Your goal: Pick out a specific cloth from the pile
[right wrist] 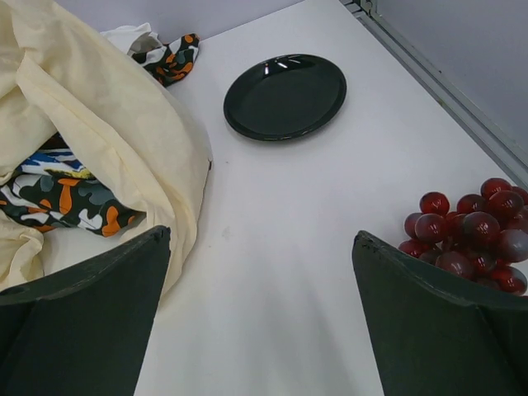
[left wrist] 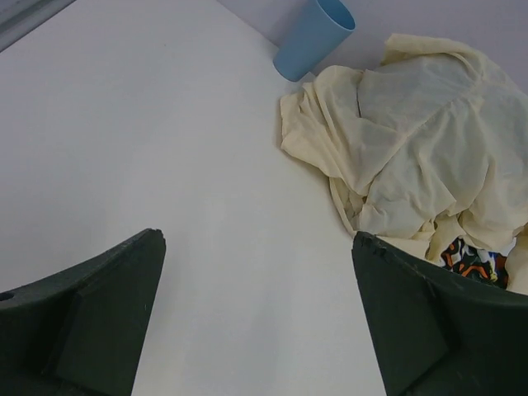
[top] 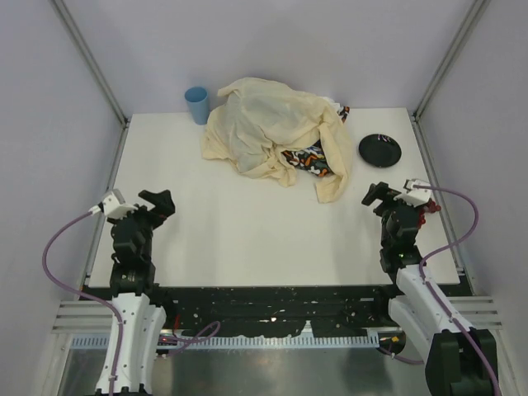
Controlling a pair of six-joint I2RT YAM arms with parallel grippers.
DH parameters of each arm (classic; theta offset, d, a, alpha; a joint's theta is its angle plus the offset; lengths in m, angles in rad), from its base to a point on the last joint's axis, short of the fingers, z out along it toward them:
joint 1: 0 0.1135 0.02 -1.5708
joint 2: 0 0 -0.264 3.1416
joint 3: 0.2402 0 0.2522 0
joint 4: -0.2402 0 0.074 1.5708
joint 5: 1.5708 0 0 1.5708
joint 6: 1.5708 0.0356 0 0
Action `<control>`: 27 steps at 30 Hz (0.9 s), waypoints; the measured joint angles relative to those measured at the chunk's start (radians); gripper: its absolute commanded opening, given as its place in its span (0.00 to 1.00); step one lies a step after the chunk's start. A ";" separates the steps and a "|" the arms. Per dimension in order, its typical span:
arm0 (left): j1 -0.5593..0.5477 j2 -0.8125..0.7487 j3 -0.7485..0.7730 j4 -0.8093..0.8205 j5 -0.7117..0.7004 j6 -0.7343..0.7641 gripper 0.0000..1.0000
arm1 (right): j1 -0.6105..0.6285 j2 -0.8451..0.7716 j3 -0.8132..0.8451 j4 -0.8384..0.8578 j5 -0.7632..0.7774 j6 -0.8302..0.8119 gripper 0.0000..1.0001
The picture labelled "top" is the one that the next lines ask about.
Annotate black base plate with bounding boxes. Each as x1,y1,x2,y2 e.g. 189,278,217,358
80,270,475,337

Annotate colourful patterned black cloth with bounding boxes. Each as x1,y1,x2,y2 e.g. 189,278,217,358
282,140,332,177

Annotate aluminium rail profile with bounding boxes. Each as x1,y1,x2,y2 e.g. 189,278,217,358
51,296,502,334

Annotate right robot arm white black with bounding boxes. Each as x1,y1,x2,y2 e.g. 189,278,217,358
361,179,501,395

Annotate cream yellow cloth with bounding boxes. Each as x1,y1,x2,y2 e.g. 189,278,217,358
201,78,353,204

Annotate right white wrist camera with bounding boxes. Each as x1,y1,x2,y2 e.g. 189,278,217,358
396,178,432,207

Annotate black round plate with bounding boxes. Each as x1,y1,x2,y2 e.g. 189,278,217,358
358,134,402,168

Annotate red grape bunch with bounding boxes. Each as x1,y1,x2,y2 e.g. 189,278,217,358
417,199,441,228

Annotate blue plastic cup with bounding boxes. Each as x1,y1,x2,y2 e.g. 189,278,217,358
184,87,210,125

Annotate right aluminium frame post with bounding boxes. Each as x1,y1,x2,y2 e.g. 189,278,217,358
412,0,491,122

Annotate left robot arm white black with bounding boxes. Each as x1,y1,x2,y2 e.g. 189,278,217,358
95,189,176,395

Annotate aluminium frame post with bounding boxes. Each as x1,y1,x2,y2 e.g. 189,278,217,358
412,0,491,122
49,0,128,127

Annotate white slotted cable duct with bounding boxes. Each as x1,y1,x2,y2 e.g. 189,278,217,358
70,332,380,351

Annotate left aluminium frame post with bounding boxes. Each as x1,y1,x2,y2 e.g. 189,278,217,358
49,0,128,127

